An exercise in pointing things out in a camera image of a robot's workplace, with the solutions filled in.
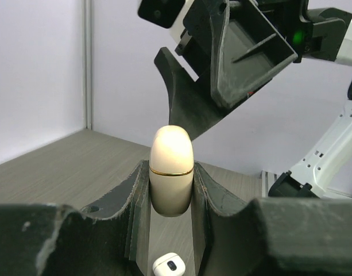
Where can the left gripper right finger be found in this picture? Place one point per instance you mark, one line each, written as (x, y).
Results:
(268, 236)

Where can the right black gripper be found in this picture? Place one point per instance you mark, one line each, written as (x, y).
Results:
(236, 47)

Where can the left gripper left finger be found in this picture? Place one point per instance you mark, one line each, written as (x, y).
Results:
(109, 236)

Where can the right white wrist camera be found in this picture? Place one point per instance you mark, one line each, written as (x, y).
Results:
(168, 14)

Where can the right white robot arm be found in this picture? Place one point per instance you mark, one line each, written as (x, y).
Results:
(273, 129)

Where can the beige earbud case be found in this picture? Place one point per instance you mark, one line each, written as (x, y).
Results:
(171, 171)

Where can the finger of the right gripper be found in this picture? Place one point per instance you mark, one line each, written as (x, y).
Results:
(190, 104)

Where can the white earbud charging case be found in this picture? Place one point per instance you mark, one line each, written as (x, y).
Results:
(170, 264)

